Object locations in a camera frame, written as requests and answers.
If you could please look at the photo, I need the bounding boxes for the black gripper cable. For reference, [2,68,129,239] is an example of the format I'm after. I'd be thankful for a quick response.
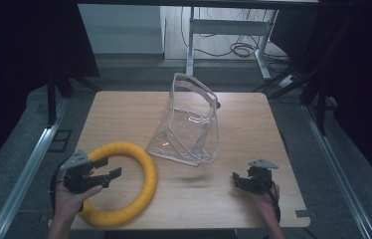
[255,174,281,223]
[49,164,67,213]

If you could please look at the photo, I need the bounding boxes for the black curtain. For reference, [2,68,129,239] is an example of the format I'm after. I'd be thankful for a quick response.
[0,0,101,184]
[269,0,372,201]

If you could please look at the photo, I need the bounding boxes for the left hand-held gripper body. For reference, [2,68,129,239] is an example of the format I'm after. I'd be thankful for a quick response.
[60,149,106,195]

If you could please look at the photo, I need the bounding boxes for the clear plastic zipper bag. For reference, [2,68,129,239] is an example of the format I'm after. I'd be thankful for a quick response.
[145,72,222,167]

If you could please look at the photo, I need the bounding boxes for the yellow foam ring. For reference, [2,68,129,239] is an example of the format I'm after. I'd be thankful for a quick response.
[77,141,159,229]

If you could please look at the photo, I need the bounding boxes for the aluminium rail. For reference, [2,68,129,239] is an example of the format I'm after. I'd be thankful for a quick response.
[0,97,72,239]
[300,104,372,239]

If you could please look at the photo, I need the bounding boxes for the person's left hand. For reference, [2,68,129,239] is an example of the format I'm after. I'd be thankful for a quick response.
[52,168,104,230]

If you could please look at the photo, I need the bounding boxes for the white power strip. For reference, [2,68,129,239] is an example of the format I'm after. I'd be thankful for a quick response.
[278,74,298,90]

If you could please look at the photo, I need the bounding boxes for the black metal stand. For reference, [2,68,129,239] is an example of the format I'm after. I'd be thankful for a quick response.
[46,66,102,127]

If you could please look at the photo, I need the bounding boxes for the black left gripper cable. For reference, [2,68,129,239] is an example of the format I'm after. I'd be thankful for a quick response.
[49,164,67,213]

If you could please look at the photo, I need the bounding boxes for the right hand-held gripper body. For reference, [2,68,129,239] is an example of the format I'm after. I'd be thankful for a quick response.
[242,158,279,195]

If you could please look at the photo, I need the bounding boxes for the white metal desk frame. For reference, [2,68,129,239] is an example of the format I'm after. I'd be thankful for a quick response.
[185,6,279,81]

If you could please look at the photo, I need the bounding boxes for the person's right hand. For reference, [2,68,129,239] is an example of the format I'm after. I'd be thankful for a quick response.
[252,181,281,224]

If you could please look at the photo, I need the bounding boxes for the black floor cables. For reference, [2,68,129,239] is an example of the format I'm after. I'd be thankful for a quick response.
[179,6,291,68]

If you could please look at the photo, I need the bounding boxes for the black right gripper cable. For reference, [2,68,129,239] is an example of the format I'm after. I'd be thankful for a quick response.
[255,174,281,223]

